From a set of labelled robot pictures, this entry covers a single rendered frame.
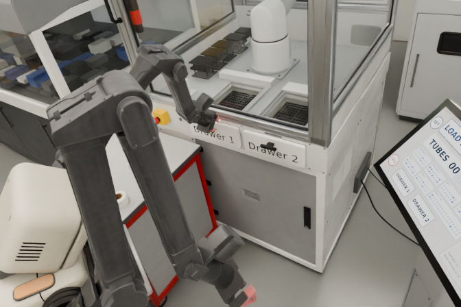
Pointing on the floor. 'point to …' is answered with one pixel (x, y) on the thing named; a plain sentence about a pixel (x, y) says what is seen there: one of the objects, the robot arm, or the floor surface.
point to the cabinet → (288, 191)
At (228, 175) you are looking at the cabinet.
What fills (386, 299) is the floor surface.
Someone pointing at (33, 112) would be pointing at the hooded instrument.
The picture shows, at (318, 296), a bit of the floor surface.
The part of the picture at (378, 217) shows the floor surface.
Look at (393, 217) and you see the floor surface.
